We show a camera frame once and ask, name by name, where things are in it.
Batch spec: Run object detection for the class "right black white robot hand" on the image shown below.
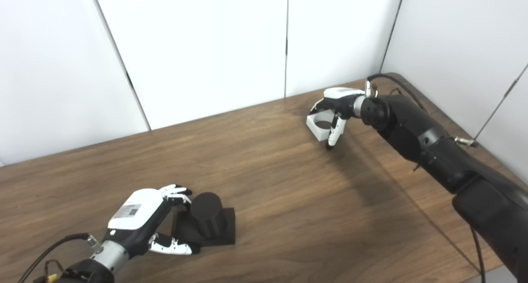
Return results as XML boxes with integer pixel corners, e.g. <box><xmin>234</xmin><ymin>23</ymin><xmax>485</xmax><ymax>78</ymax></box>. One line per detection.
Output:
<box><xmin>309</xmin><ymin>87</ymin><xmax>367</xmax><ymax>151</ymax></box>

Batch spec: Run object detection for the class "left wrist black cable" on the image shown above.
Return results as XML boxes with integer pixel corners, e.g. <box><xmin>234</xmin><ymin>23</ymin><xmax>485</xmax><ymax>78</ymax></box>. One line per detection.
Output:
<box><xmin>16</xmin><ymin>233</ymin><xmax>99</xmax><ymax>283</ymax></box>

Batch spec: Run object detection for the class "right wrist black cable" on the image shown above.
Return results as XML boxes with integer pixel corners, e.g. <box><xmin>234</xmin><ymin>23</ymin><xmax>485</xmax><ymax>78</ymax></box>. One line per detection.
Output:
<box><xmin>365</xmin><ymin>73</ymin><xmax>486</xmax><ymax>283</ymax></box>

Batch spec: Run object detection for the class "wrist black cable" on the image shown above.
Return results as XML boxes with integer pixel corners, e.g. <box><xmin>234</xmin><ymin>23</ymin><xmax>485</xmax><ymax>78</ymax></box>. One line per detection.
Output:
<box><xmin>16</xmin><ymin>233</ymin><xmax>99</xmax><ymax>283</ymax></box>
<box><xmin>365</xmin><ymin>73</ymin><xmax>486</xmax><ymax>283</ymax></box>

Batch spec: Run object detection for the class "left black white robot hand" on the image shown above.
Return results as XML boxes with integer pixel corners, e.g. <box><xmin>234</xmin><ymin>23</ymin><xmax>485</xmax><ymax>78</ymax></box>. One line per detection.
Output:
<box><xmin>105</xmin><ymin>184</ymin><xmax>201</xmax><ymax>257</ymax></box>

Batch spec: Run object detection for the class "white square piece with hole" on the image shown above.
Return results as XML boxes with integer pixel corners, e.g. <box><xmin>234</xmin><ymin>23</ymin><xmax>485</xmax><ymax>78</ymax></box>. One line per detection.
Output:
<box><xmin>306</xmin><ymin>111</ymin><xmax>337</xmax><ymax>142</ymax></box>

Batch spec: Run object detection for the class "black peg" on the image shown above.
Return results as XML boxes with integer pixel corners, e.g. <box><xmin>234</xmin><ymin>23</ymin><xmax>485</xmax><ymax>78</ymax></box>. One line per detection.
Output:
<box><xmin>171</xmin><ymin>192</ymin><xmax>236</xmax><ymax>247</ymax></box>

